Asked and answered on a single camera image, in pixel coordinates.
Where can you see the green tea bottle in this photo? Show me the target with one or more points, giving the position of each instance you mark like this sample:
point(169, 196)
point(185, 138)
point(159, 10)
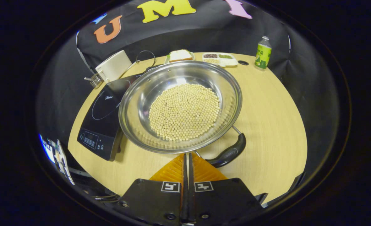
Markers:
point(263, 53)

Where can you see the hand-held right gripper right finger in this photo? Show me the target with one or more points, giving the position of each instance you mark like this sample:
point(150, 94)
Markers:
point(220, 197)

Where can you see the black table grommet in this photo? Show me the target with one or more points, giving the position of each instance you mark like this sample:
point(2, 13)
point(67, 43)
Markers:
point(243, 62)

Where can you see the white bread sandwich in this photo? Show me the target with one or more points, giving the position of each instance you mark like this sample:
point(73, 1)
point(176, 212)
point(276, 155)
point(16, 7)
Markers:
point(179, 55)

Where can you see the stainless steel pot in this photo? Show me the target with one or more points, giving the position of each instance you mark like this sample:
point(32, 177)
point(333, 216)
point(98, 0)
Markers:
point(141, 94)

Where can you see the white toaster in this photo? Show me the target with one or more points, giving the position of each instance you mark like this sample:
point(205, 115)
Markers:
point(114, 66)

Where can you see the black induction cooktop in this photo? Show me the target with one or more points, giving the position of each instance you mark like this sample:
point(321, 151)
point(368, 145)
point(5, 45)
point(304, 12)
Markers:
point(102, 119)

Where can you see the pile of soybeans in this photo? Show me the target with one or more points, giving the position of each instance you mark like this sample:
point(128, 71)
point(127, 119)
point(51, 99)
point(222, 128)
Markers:
point(183, 111)

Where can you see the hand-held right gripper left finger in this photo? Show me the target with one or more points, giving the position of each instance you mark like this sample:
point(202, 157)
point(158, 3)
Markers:
point(154, 197)

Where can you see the white rectangular plate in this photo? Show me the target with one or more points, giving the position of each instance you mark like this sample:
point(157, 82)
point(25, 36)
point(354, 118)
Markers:
point(166, 59)

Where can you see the white divided bean tray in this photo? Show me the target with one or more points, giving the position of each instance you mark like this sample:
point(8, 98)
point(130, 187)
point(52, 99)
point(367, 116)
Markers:
point(227, 61)

